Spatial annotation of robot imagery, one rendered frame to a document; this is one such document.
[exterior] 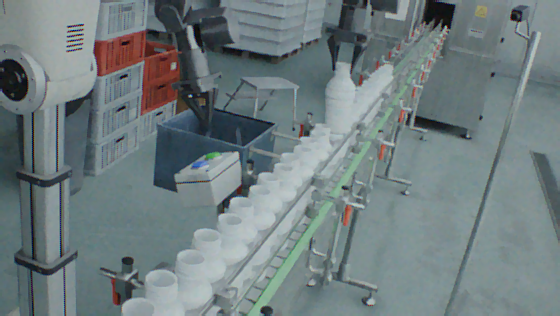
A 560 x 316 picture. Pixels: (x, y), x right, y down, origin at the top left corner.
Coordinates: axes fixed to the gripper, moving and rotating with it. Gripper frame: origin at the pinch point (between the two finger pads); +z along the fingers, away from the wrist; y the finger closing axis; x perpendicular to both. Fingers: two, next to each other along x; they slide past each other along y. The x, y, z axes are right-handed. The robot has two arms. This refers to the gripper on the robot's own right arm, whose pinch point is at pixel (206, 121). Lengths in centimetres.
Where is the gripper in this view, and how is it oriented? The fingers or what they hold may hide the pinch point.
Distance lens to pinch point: 110.7
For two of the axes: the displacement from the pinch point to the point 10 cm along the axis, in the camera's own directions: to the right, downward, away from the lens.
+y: 3.3, -2.9, 9.0
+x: -9.3, 0.8, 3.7
